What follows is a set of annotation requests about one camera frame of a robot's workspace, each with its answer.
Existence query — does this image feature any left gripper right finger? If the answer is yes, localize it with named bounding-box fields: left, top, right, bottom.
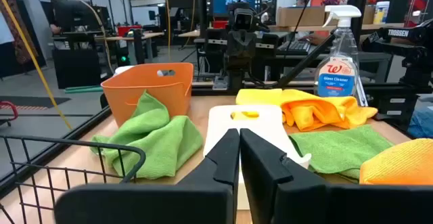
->
left=240, top=128, right=433, bottom=224

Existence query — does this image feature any glass cleaner spray bottle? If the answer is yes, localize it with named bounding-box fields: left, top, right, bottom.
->
left=313, top=4, right=369, bottom=107

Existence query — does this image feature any whiteboard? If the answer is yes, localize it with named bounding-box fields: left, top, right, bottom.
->
left=131, top=5, right=160, bottom=27

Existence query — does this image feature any small cardboard box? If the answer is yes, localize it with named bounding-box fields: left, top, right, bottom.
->
left=361, top=4, right=377, bottom=25

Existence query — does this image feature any black cabinet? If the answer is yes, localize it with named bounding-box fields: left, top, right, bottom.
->
left=51, top=49, right=102, bottom=90

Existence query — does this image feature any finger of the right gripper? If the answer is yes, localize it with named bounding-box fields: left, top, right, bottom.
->
left=225, top=30, right=242, bottom=68
left=241, top=30, right=258, bottom=68

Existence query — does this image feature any wooden desk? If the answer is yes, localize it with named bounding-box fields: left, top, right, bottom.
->
left=94, top=31, right=166, bottom=66

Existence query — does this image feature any yellow microfiber towel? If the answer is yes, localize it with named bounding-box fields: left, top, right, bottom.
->
left=231, top=87, right=285, bottom=120

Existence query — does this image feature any black floor mat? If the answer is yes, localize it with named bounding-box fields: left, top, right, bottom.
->
left=0, top=95, right=72, bottom=110

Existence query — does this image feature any blue bag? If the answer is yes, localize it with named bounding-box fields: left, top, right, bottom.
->
left=407, top=108, right=433, bottom=139

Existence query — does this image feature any green microfiber towel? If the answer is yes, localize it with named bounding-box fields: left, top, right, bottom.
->
left=90, top=90, right=204, bottom=180
left=289, top=125, right=395, bottom=181

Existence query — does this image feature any green foam tube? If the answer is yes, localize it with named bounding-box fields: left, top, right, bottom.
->
left=63, top=85, right=104, bottom=94

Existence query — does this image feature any yellow hanging strap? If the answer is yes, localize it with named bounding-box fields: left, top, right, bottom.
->
left=0, top=0, right=74, bottom=131

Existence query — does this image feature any person's hand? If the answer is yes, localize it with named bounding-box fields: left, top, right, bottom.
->
left=304, top=32, right=336, bottom=46

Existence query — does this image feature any black keyboard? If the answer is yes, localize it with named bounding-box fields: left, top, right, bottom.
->
left=277, top=40, right=312, bottom=56

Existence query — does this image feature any right arm's wrist camera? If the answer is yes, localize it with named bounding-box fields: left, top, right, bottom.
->
left=233, top=7, right=255, bottom=32

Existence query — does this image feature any patterned brown wall hanging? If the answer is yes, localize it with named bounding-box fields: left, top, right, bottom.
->
left=0, top=0, right=40, bottom=66

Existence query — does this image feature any orange microfiber towel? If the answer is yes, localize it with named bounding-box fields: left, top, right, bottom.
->
left=281, top=89, right=379, bottom=133
left=359, top=138, right=433, bottom=186

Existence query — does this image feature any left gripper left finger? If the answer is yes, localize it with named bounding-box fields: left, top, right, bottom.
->
left=53, top=128, right=241, bottom=224

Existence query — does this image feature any large cardboard box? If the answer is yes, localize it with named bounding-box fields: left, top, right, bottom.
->
left=276, top=6, right=326, bottom=28

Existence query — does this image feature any black wire basket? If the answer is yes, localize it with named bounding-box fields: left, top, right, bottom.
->
left=0, top=135, right=147, bottom=224

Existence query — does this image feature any white hanging cloth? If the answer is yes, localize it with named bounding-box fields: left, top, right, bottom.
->
left=0, top=11, right=15, bottom=45

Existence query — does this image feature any orange plastic basket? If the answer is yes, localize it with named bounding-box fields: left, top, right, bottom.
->
left=100, top=62, right=194, bottom=127

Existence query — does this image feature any white tub yellow label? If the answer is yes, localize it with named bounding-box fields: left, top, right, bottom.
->
left=373, top=1, right=391, bottom=25

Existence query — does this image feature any white plastic basket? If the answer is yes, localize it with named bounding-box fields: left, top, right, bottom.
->
left=202, top=104, right=313, bottom=211

